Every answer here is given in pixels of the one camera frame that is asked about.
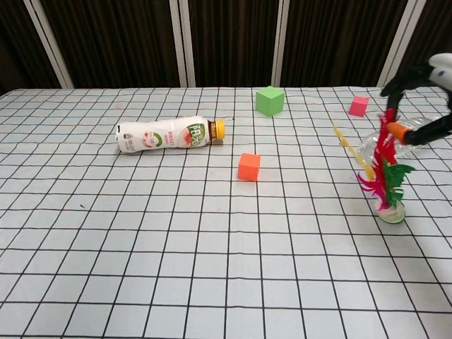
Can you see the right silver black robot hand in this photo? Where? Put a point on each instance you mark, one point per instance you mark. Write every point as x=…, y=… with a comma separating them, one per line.
x=420, y=106

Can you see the small colourful toy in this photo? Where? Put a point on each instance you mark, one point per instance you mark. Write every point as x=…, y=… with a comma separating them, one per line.
x=383, y=169

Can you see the clear plastic water bottle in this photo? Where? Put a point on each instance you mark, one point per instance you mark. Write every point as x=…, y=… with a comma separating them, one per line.
x=406, y=139

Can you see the pink cube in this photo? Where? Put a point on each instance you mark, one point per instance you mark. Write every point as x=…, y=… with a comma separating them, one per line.
x=359, y=106

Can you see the green cube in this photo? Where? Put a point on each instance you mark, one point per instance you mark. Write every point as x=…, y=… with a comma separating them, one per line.
x=270, y=100

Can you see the orange cube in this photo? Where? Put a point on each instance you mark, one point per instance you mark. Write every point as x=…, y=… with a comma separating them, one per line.
x=249, y=167

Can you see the dark folding screen partition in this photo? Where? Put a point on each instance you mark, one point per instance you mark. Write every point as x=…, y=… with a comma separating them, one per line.
x=226, y=39

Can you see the white black grid tablecloth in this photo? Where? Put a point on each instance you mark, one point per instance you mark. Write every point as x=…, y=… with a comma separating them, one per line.
x=197, y=229

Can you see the white labelled drink bottle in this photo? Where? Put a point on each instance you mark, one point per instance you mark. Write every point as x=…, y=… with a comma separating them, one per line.
x=166, y=136

